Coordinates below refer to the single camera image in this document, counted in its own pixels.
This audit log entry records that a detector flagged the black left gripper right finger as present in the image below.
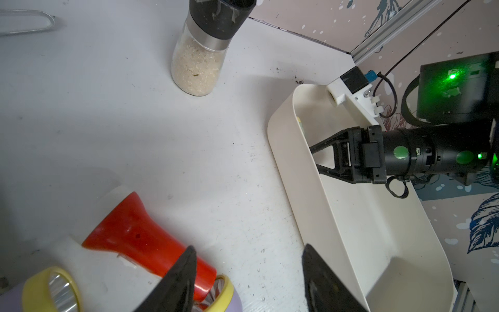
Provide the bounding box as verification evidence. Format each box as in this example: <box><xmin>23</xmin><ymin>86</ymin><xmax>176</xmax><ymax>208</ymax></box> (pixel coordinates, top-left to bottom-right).
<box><xmin>301</xmin><ymin>244</ymin><xmax>367</xmax><ymax>312</ymax></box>

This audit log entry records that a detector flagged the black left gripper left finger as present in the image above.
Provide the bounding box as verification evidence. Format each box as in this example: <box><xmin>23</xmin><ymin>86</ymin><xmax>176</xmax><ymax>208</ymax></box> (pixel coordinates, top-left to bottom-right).
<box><xmin>135</xmin><ymin>246</ymin><xmax>197</xmax><ymax>312</ymax></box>

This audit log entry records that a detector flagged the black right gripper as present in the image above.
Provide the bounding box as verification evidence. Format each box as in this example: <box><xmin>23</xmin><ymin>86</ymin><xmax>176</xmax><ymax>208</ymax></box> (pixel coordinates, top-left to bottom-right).
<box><xmin>309</xmin><ymin>125</ymin><xmax>387</xmax><ymax>184</ymax></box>

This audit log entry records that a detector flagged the purple flashlight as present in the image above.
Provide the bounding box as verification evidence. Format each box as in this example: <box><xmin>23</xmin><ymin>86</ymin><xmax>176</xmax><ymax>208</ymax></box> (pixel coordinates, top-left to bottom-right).
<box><xmin>192</xmin><ymin>274</ymin><xmax>243</xmax><ymax>312</ymax></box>

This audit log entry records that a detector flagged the red flashlight white cap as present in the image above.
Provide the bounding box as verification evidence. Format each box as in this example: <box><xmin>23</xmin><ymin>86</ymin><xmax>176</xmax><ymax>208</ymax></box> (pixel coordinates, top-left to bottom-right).
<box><xmin>81</xmin><ymin>185</ymin><xmax>218</xmax><ymax>303</ymax></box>

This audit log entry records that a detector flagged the purple flashlight horizontal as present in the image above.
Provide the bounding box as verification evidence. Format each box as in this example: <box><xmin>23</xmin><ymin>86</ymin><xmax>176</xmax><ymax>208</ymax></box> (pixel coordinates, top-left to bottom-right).
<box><xmin>1</xmin><ymin>266</ymin><xmax>83</xmax><ymax>312</ymax></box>

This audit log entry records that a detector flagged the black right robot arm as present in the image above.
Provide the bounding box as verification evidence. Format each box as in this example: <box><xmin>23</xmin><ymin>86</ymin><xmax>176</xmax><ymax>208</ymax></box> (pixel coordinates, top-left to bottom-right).
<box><xmin>310</xmin><ymin>52</ymin><xmax>498</xmax><ymax>185</ymax></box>

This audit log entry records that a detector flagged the cream plastic storage tray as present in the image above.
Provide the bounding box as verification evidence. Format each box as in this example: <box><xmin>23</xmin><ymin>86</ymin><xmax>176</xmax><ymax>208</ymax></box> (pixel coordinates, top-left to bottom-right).
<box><xmin>268</xmin><ymin>84</ymin><xmax>456</xmax><ymax>311</ymax></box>

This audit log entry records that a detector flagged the glass grinder with black cap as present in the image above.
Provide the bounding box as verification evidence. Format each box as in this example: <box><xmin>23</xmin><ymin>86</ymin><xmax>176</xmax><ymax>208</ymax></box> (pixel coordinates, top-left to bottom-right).
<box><xmin>171</xmin><ymin>0</ymin><xmax>257</xmax><ymax>97</ymax></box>

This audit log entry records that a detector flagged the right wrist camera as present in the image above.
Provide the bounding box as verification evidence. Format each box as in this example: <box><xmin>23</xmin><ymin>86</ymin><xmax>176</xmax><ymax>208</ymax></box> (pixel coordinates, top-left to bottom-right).
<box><xmin>326</xmin><ymin>66</ymin><xmax>383</xmax><ymax>127</ymax></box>

